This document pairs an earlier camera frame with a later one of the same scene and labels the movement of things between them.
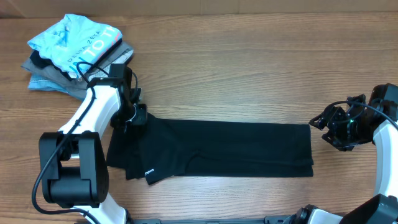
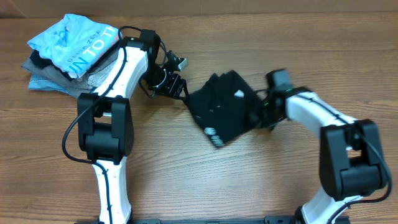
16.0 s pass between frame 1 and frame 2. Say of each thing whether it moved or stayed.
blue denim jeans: stayed
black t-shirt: moved
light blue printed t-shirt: stayed
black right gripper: moved
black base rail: stayed
